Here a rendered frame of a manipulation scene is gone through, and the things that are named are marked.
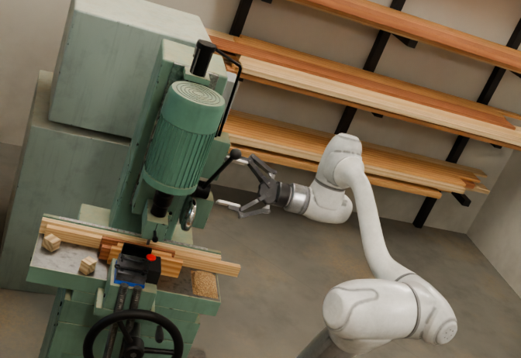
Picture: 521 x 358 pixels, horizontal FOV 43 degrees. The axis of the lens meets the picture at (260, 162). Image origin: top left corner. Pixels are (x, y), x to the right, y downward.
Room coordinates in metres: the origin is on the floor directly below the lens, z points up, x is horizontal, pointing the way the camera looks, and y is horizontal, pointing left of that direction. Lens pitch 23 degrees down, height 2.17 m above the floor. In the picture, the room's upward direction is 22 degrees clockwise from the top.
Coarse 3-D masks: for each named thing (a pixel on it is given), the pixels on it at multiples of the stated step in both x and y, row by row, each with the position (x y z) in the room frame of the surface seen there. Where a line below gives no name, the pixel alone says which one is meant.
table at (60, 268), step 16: (32, 256) 1.64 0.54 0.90; (48, 256) 1.66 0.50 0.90; (64, 256) 1.69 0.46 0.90; (80, 256) 1.72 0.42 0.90; (96, 256) 1.75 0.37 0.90; (32, 272) 1.59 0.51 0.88; (48, 272) 1.61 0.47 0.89; (64, 272) 1.62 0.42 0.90; (80, 272) 1.65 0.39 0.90; (96, 272) 1.68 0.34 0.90; (80, 288) 1.64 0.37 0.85; (96, 288) 1.65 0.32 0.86; (160, 288) 1.72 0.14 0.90; (176, 288) 1.75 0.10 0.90; (96, 304) 1.58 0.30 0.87; (160, 304) 1.72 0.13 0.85; (176, 304) 1.73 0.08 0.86; (192, 304) 1.74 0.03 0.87; (208, 304) 1.76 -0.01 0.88; (144, 320) 1.61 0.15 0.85
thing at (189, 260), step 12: (48, 228) 1.75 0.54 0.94; (60, 228) 1.77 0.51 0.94; (72, 240) 1.77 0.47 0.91; (84, 240) 1.78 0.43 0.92; (96, 240) 1.79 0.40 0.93; (180, 252) 1.89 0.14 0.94; (192, 264) 1.89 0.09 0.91; (204, 264) 1.90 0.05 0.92; (216, 264) 1.91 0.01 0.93; (228, 264) 1.93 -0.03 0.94
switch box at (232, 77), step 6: (228, 72) 2.23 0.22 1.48; (228, 78) 2.17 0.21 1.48; (234, 78) 2.19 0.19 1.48; (228, 84) 2.15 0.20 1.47; (228, 90) 2.15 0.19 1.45; (222, 96) 2.15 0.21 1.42; (228, 96) 2.15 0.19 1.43; (234, 96) 2.16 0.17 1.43; (228, 114) 2.17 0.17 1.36; (222, 120) 2.16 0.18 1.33
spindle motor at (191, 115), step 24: (168, 96) 1.80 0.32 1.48; (192, 96) 1.81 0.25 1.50; (216, 96) 1.89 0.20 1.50; (168, 120) 1.78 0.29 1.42; (192, 120) 1.77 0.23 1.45; (216, 120) 1.82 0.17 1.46; (168, 144) 1.77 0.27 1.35; (192, 144) 1.78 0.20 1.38; (144, 168) 1.82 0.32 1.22; (168, 168) 1.77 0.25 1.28; (192, 168) 1.80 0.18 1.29; (168, 192) 1.77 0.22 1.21; (192, 192) 1.83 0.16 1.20
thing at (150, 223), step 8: (152, 200) 1.92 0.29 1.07; (144, 208) 1.91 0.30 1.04; (144, 216) 1.86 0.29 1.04; (152, 216) 1.83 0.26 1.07; (144, 224) 1.81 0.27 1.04; (152, 224) 1.80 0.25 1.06; (160, 224) 1.81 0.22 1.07; (144, 232) 1.79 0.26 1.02; (152, 232) 1.80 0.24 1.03; (160, 232) 1.81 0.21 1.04; (160, 240) 1.81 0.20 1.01
